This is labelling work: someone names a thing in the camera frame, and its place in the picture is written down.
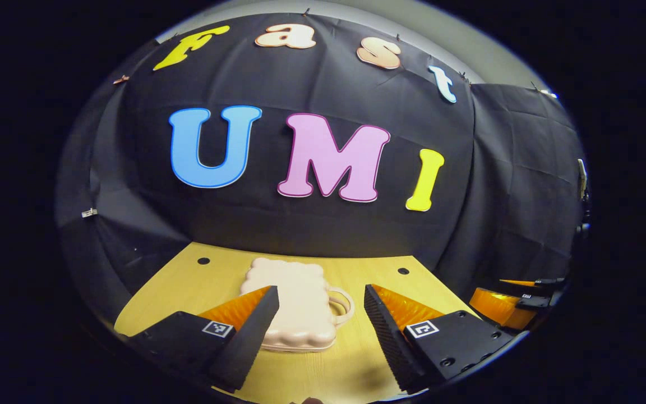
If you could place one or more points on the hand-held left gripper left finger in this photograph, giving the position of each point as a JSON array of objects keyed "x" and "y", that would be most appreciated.
[{"x": 253, "y": 336}]

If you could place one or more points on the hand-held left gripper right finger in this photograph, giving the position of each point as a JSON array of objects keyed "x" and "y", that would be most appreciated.
[{"x": 390, "y": 336}]

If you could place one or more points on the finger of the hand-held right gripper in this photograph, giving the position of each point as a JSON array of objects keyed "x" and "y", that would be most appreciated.
[
  {"x": 547, "y": 282},
  {"x": 497, "y": 308}
]

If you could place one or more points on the pink suitcase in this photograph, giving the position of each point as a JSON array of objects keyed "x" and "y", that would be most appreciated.
[{"x": 300, "y": 303}]

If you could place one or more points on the pale metal bar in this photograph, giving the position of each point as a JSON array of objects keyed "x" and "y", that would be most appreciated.
[{"x": 581, "y": 179}]

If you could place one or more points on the silver cloth clip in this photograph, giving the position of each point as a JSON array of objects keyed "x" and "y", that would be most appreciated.
[{"x": 89, "y": 212}]

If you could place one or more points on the copper cloth clip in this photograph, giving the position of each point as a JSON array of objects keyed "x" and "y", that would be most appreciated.
[{"x": 121, "y": 79}]

